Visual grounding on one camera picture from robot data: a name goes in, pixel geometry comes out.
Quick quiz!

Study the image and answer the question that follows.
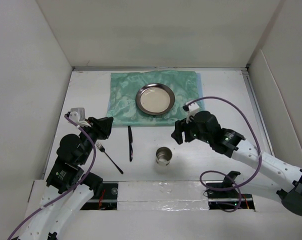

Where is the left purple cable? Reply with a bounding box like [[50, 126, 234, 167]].
[[7, 113, 97, 240]]

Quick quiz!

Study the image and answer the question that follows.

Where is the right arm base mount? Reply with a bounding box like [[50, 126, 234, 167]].
[[203, 171, 256, 212]]

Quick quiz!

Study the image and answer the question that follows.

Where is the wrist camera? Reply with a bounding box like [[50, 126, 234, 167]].
[[67, 107, 87, 126], [182, 102, 201, 124]]

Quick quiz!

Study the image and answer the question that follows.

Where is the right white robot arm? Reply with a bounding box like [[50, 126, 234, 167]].
[[171, 111, 302, 216]]

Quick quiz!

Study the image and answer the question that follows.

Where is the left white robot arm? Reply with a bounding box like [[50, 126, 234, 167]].
[[18, 112, 114, 240]]

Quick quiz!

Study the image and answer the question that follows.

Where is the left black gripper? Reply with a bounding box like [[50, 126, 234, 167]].
[[77, 115, 113, 164]]

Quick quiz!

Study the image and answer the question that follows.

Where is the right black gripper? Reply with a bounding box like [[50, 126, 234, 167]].
[[170, 115, 212, 145]]

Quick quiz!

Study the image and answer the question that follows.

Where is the black table knife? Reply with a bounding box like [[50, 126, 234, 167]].
[[127, 126, 134, 162]]

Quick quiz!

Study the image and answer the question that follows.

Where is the stainless steel plate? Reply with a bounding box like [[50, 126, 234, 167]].
[[135, 83, 176, 116]]

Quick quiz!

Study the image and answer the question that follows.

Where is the dark metal fork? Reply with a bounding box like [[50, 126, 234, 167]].
[[95, 141, 124, 175]]

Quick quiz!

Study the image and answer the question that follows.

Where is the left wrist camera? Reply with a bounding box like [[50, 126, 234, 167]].
[[67, 107, 87, 126]]

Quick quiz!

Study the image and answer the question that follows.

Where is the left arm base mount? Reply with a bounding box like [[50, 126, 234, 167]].
[[81, 181, 119, 211]]

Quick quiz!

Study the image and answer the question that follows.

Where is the green patterned cloth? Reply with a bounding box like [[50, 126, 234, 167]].
[[106, 70, 203, 127]]

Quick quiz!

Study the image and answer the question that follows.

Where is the stainless steel cup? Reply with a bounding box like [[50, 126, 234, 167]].
[[155, 146, 173, 174]]

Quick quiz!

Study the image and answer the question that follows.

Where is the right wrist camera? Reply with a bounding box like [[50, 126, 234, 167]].
[[182, 102, 201, 124]]

